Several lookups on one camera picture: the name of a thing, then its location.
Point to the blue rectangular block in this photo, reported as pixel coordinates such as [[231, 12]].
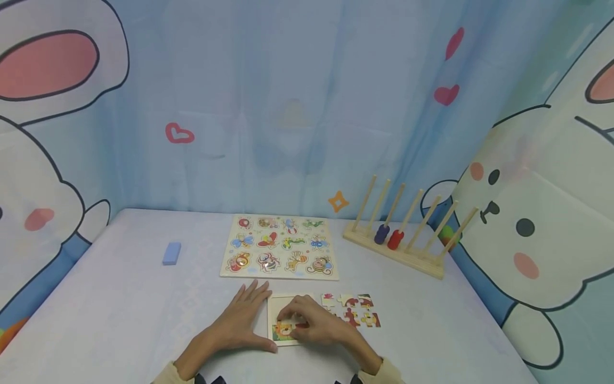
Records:
[[171, 253]]

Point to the person's left forearm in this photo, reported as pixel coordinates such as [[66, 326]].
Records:
[[184, 362]]

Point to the blue bead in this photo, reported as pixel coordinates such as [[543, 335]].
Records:
[[382, 234]]

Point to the black wrist band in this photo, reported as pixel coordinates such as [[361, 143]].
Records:
[[354, 380], [207, 380]]

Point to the person's left thumb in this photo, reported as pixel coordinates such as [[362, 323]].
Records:
[[265, 344]]

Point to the pile of jigsaw pieces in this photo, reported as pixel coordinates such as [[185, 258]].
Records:
[[352, 312]]

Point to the person's left hand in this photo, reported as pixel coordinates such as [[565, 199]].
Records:
[[240, 322]]

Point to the person's right fingers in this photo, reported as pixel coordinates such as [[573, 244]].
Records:
[[295, 314]]

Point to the person's left little finger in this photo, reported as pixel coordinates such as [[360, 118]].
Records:
[[241, 296]]

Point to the person's left index finger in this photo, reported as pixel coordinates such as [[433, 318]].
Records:
[[268, 303]]

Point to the person's right hand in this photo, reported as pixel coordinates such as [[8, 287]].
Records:
[[320, 322]]

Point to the green bead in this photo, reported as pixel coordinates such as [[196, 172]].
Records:
[[447, 233]]

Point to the person's left ring finger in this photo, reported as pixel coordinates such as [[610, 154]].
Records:
[[251, 292]]

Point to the red bead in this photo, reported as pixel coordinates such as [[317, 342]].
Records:
[[395, 240]]

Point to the wooden animal peg puzzle board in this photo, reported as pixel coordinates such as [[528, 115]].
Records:
[[280, 246]]

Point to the wooden peg rack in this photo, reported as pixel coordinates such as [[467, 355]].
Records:
[[407, 256]]

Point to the small wooden jigsaw frame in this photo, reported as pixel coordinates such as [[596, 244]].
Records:
[[276, 309]]

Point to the person's left middle finger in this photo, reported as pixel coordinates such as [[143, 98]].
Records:
[[261, 292]]

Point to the person's right forearm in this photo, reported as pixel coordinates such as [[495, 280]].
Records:
[[369, 365]]

